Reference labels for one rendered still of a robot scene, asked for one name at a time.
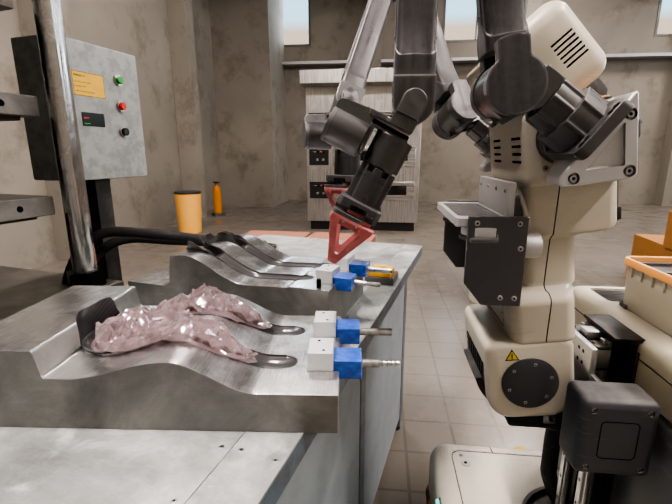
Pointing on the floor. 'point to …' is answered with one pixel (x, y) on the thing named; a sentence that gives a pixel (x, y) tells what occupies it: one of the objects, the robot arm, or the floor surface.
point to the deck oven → (383, 77)
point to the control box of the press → (89, 125)
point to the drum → (189, 211)
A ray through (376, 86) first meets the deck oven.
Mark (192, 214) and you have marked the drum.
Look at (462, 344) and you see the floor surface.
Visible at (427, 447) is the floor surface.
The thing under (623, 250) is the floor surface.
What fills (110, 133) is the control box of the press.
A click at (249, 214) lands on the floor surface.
